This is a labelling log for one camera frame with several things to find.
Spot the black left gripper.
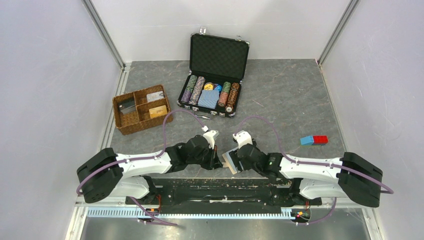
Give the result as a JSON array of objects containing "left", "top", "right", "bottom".
[{"left": 187, "top": 143, "right": 223, "bottom": 171}]

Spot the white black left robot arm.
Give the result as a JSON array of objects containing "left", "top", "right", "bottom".
[{"left": 76, "top": 135, "right": 223, "bottom": 204}]

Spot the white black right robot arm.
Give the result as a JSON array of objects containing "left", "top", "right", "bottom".
[{"left": 222, "top": 144, "right": 383, "bottom": 208}]

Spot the blue playing card deck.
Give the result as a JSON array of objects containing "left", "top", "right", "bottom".
[{"left": 197, "top": 89, "right": 220, "bottom": 109}]

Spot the gold card in basket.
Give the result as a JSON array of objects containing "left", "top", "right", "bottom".
[{"left": 148, "top": 105, "right": 168, "bottom": 119}]

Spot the grey card in basket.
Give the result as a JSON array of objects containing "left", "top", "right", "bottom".
[{"left": 146, "top": 91, "right": 166, "bottom": 103}]

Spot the dark card in basket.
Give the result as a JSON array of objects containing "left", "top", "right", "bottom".
[{"left": 118, "top": 98, "right": 136, "bottom": 115}]

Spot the purple green chip stack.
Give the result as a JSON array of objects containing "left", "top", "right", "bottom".
[{"left": 181, "top": 75, "right": 198, "bottom": 103}]

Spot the black poker chip case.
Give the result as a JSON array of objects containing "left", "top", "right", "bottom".
[{"left": 177, "top": 28, "right": 250, "bottom": 118}]

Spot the yellow dealer button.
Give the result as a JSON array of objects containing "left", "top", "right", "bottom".
[{"left": 203, "top": 82, "right": 215, "bottom": 90}]

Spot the blue dealer button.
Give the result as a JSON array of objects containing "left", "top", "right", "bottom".
[{"left": 213, "top": 84, "right": 222, "bottom": 92}]

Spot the brown orange chip stack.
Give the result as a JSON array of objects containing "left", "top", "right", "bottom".
[{"left": 225, "top": 82, "right": 240, "bottom": 113}]

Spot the red green chip stack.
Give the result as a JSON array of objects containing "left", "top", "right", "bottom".
[{"left": 218, "top": 81, "right": 231, "bottom": 107}]

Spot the purple grey chip stack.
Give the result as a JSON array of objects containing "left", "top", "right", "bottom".
[{"left": 188, "top": 76, "right": 205, "bottom": 105}]

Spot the blue toy brick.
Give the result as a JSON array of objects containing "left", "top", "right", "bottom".
[{"left": 300, "top": 135, "right": 315, "bottom": 146}]

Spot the brown woven divided basket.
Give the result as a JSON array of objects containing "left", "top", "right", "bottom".
[{"left": 112, "top": 84, "right": 173, "bottom": 136}]

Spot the red toy brick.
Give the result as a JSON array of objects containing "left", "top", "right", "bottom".
[{"left": 312, "top": 135, "right": 329, "bottom": 146}]

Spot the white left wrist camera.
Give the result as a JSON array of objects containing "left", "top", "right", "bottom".
[{"left": 201, "top": 125, "right": 219, "bottom": 149}]

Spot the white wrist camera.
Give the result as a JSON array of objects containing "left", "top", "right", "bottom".
[
  {"left": 232, "top": 130, "right": 253, "bottom": 149},
  {"left": 201, "top": 125, "right": 219, "bottom": 149}
]

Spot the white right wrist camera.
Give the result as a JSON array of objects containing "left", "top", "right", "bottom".
[{"left": 232, "top": 130, "right": 253, "bottom": 149}]

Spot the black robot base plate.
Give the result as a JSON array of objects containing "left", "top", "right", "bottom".
[{"left": 136, "top": 178, "right": 322, "bottom": 214}]

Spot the white slotted cable duct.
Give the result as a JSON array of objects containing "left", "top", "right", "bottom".
[{"left": 86, "top": 206, "right": 295, "bottom": 220}]

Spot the right aluminium frame post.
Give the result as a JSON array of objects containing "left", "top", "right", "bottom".
[{"left": 316, "top": 0, "right": 360, "bottom": 68}]

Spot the aluminium frame post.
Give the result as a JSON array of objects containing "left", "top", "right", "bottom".
[
  {"left": 316, "top": 0, "right": 360, "bottom": 68},
  {"left": 81, "top": 0, "right": 126, "bottom": 69}
]

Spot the left aluminium frame post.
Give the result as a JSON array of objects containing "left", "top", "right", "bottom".
[{"left": 81, "top": 0, "right": 126, "bottom": 69}]

